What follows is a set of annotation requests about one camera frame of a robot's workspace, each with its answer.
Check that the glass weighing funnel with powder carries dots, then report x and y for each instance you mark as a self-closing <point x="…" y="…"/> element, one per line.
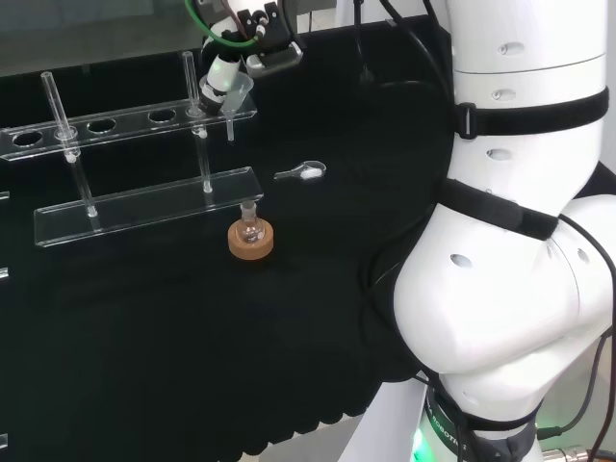
<point x="312" y="172"/>

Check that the translucent plastic funnel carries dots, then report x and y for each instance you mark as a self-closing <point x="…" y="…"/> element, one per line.
<point x="230" y="126"/>

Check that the clear acrylic funnel stand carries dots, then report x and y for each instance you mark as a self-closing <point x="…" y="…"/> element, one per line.
<point x="144" y="202"/>

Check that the black bench cloth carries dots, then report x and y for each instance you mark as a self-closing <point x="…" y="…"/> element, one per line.
<point x="159" y="337"/>

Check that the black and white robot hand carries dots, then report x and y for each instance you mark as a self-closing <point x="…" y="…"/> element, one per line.
<point x="222" y="72"/>

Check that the round-bottom glass flask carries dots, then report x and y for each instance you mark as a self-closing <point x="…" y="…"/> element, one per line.
<point x="250" y="232"/>

